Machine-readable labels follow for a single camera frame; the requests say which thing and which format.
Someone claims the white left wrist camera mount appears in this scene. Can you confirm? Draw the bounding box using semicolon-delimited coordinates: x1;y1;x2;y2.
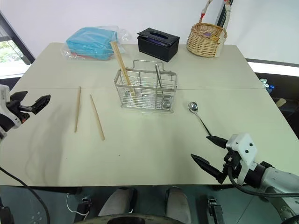
0;84;22;141

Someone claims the blue cloth in plastic bag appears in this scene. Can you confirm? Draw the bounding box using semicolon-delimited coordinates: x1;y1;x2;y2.
60;24;133;62

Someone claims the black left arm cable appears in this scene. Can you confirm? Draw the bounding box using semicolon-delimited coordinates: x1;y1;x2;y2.
0;166;50;224

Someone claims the steel spoon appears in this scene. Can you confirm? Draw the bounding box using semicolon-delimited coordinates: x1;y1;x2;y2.
188;101;212;137
155;63;171;110

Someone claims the black bracket under table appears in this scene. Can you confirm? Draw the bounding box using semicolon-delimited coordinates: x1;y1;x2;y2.
207;197;225;224
76;196;93;220

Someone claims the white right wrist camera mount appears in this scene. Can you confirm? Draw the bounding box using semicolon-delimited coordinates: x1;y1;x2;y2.
225;133;258;186

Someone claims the folded blue cloth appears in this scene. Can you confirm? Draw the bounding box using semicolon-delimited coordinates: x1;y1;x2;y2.
65;27;119;61

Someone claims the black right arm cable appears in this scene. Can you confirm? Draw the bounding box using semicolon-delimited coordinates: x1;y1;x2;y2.
227;166;299;199

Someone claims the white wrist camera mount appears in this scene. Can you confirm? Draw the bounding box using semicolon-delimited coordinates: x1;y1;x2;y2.
225;133;258;186
0;84;22;141

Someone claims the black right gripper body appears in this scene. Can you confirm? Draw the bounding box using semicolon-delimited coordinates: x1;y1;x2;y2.
222;148;244;180

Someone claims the wooden chopstick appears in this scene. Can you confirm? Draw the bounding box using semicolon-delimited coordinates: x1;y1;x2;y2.
110;42;135;97
74;86;82;133
112;41;136;96
90;94;105;141

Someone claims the dark rounded robot body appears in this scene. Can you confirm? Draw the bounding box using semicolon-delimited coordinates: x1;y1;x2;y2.
80;212;212;224

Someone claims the thin white cable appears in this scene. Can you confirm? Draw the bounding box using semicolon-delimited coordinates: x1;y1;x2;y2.
66;193;90;216

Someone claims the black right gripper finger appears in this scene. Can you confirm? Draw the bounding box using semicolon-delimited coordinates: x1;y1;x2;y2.
190;153;227;185
206;135;228;149

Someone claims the black tissue box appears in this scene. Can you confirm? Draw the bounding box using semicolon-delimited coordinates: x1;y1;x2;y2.
136;27;180;63

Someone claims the metal wire cutlery caddy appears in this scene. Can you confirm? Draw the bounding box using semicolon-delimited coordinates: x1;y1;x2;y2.
114;59;178;114

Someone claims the dark vertical panel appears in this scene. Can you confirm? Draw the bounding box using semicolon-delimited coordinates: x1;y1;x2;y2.
215;0;235;28

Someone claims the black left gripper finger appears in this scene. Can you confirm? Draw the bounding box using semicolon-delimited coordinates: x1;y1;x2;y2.
10;91;28;103
31;94;51;115

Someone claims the grey rounded robot foot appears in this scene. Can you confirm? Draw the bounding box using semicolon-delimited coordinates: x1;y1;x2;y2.
98;187;137;217
165;186;192;224

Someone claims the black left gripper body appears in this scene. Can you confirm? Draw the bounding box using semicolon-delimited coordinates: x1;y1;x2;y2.
6;99;33;124

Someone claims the dark window frame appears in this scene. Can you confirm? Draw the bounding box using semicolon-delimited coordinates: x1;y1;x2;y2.
0;9;36;66

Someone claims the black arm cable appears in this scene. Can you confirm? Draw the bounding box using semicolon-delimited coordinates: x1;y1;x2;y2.
0;166;50;224
227;166;299;199

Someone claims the woven wicker basket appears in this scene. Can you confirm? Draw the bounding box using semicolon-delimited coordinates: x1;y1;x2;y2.
186;0;231;58

